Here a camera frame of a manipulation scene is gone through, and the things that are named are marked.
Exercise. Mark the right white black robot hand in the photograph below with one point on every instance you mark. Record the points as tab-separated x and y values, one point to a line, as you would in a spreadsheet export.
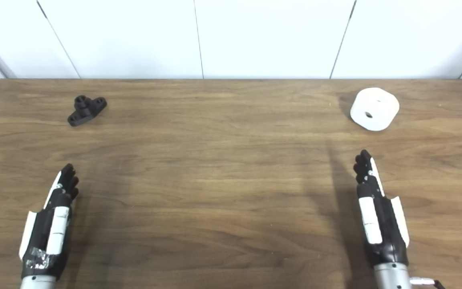
383	228

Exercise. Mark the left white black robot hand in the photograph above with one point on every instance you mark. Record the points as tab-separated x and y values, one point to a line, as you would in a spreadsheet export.
50	233

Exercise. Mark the round white plastic piece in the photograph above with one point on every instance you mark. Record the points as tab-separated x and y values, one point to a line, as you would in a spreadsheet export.
379	105

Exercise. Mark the black plastic holder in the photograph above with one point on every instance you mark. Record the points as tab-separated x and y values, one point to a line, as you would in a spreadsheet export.
83	111

